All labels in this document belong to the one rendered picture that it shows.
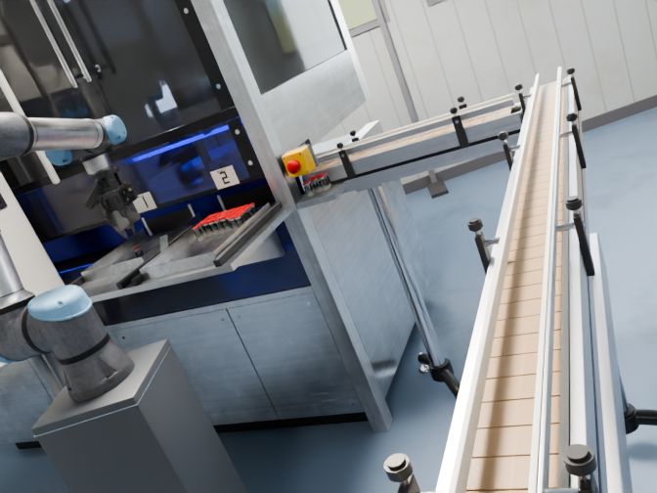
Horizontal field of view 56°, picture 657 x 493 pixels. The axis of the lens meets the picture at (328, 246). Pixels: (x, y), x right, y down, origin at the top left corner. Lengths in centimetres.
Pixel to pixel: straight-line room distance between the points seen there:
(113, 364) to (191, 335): 92
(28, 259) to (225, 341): 75
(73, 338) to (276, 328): 89
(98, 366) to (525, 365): 100
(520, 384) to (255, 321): 158
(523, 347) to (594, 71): 421
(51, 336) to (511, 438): 106
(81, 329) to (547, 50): 392
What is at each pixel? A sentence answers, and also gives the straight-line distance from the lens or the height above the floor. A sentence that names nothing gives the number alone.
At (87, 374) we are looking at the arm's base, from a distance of 145.
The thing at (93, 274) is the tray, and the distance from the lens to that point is 206.
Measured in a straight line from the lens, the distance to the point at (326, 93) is 233.
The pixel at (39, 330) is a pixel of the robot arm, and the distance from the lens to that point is 146.
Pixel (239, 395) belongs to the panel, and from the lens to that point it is 241.
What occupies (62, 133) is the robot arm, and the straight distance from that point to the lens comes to 161.
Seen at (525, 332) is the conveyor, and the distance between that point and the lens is 74.
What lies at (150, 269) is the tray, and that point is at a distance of 175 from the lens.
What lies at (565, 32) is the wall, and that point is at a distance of 477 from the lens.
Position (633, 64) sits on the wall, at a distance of 494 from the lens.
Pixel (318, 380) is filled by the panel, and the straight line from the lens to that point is 221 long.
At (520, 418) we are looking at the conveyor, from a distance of 62.
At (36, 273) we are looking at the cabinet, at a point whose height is 92.
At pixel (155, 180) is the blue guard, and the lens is 210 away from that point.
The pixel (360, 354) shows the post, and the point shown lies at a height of 31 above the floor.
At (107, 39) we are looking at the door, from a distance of 207.
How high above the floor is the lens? 131
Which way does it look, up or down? 18 degrees down
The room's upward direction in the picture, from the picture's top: 22 degrees counter-clockwise
